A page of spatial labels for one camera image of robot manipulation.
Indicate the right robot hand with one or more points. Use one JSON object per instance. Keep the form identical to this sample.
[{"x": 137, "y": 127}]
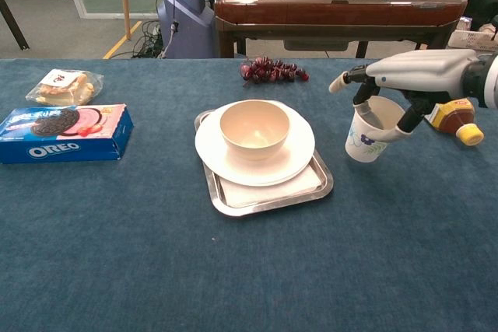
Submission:
[{"x": 424, "y": 71}]

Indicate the floral print paper cup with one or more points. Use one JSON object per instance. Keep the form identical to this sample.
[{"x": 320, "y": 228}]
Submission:
[{"x": 363, "y": 141}]

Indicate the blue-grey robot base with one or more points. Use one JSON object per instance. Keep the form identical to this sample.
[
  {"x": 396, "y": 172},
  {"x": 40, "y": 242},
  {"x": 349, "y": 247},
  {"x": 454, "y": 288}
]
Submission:
[{"x": 186, "y": 25}]

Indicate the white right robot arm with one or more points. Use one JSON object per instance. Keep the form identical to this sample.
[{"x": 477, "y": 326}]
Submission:
[{"x": 484, "y": 81}]

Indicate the yellow-capped tea bottle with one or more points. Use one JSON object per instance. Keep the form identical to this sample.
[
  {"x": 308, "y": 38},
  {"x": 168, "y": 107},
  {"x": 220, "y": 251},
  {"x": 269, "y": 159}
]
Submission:
[{"x": 455, "y": 118}]

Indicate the white plastic basket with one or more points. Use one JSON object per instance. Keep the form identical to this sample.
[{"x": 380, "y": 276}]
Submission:
[{"x": 472, "y": 40}]

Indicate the black bag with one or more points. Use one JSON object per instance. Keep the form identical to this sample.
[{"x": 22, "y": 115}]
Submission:
[{"x": 480, "y": 7}]

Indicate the brown mahjong table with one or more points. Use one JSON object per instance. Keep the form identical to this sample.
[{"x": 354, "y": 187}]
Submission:
[{"x": 334, "y": 11}]

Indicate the white round plate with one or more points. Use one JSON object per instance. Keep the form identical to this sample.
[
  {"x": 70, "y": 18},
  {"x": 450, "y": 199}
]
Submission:
[{"x": 297, "y": 153}]

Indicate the dark red grape bunch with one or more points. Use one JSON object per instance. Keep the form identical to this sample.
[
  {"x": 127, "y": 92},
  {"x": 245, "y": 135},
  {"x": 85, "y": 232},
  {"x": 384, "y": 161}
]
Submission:
[{"x": 268, "y": 70}]

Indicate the beige bowl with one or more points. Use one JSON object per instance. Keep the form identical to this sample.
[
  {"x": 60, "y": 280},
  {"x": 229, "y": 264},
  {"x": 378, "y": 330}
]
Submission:
[{"x": 253, "y": 130}]

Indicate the stainless steel tray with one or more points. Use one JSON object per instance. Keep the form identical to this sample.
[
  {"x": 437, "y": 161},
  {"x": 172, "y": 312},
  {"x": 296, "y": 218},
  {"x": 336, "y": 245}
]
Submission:
[{"x": 272, "y": 208}]

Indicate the blue tablecloth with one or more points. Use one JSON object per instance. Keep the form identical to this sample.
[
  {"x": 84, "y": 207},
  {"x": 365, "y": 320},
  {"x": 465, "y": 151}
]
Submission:
[{"x": 249, "y": 262}]

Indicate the bagged sliced bread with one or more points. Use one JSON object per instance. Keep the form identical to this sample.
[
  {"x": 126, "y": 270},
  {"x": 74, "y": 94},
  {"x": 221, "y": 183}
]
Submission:
[{"x": 64, "y": 89}]

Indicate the blue Oreo cookie box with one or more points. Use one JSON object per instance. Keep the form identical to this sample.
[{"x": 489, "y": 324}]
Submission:
[{"x": 58, "y": 141}]

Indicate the dark table leg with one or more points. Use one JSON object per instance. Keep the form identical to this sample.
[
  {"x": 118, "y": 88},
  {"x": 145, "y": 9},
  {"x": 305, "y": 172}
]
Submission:
[{"x": 13, "y": 25}]

